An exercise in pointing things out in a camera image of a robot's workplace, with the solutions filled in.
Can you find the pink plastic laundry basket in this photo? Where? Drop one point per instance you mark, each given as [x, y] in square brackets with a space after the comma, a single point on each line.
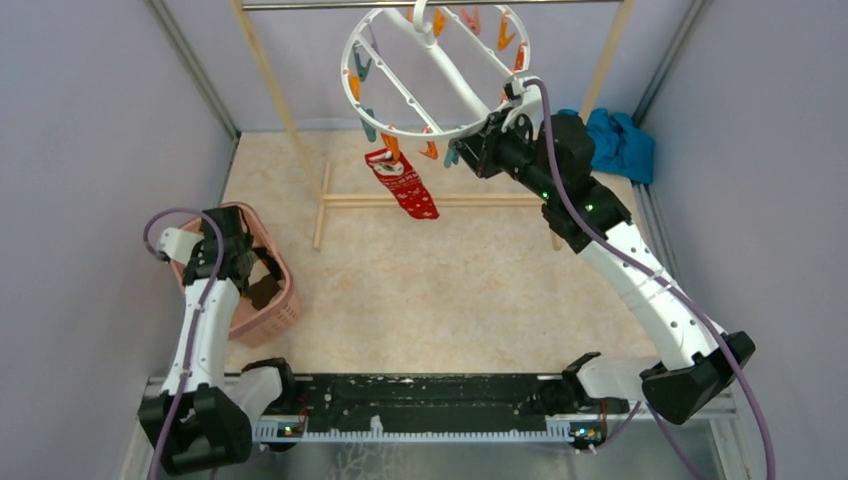
[265, 311]

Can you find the orange clothes peg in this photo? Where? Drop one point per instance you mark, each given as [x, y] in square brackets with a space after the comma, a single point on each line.
[392, 144]

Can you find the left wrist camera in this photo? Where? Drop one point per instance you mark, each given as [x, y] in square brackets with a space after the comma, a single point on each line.
[177, 245]

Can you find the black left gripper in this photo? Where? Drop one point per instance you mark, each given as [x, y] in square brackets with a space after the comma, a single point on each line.
[247, 240]

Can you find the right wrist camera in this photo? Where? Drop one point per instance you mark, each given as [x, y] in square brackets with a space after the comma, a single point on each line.
[524, 98]

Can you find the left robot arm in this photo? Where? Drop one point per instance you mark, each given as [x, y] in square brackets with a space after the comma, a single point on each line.
[195, 423]

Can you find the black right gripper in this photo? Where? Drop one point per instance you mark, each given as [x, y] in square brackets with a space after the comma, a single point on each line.
[480, 148]

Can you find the blue crumpled cloth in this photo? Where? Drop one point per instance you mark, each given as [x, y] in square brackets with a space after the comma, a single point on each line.
[621, 148]

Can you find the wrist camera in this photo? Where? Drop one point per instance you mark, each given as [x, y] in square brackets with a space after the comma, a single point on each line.
[524, 98]
[177, 245]

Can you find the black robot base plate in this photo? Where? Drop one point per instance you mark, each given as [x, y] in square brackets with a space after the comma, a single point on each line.
[438, 404]

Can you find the red snowflake sock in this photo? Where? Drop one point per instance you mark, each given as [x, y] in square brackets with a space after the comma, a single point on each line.
[403, 182]

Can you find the wooden rack frame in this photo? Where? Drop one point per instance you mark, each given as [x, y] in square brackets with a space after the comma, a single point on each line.
[419, 18]

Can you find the white round clip hanger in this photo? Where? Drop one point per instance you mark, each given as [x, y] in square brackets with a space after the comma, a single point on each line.
[417, 71]

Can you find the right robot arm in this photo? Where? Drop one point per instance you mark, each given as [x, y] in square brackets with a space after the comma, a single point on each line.
[689, 369]

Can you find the teal clothes peg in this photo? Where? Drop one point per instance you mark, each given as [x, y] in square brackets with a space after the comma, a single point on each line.
[452, 158]

